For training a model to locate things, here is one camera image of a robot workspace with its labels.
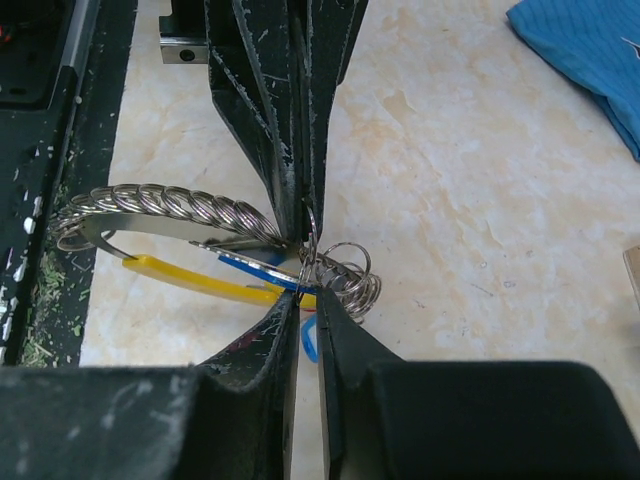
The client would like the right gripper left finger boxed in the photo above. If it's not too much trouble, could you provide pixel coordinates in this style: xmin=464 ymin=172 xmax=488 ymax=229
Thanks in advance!
xmin=1 ymin=293 xmax=299 ymax=479

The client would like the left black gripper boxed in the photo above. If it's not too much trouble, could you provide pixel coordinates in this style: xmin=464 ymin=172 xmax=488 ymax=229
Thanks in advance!
xmin=159 ymin=0 xmax=368 ymax=242

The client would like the blue pikachu shirt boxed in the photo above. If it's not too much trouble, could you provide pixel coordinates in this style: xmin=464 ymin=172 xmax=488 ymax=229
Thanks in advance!
xmin=506 ymin=1 xmax=639 ymax=160

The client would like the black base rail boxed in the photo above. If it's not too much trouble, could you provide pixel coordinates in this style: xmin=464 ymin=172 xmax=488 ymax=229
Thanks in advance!
xmin=1 ymin=1 xmax=138 ymax=367

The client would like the blue key tag with key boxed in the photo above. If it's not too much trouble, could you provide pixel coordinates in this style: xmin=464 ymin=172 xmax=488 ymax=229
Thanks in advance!
xmin=190 ymin=241 xmax=316 ymax=294

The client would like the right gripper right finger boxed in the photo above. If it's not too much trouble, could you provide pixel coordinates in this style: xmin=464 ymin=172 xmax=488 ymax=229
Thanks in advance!
xmin=317 ymin=289 xmax=639 ymax=479

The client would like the wooden clothes rack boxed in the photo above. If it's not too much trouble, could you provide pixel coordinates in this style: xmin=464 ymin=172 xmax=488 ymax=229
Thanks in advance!
xmin=623 ymin=245 xmax=640 ymax=300

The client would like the metal key organizer ring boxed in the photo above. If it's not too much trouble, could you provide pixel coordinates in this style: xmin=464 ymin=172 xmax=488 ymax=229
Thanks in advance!
xmin=48 ymin=182 xmax=384 ymax=321

